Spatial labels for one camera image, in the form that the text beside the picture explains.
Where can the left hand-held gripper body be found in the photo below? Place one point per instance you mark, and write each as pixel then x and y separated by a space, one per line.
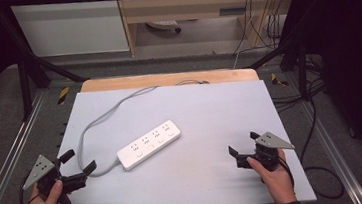
pixel 40 169

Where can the yellow black floor tape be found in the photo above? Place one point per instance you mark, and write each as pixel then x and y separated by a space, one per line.
pixel 279 80
pixel 63 95

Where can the wooden desk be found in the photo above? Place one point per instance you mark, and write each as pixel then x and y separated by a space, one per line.
pixel 193 3

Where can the white cabinet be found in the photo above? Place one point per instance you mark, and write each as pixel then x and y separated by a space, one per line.
pixel 71 28

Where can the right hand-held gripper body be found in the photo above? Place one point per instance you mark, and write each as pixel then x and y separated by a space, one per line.
pixel 271 141

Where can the person's right hand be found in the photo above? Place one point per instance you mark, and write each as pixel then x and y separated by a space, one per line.
pixel 279 183

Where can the small white power strip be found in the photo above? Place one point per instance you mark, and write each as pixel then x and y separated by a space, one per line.
pixel 163 24

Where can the wooden board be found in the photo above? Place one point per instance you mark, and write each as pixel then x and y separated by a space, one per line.
pixel 166 79

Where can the aluminium floor rail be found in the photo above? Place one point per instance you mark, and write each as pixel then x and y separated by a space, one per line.
pixel 334 154
pixel 10 158

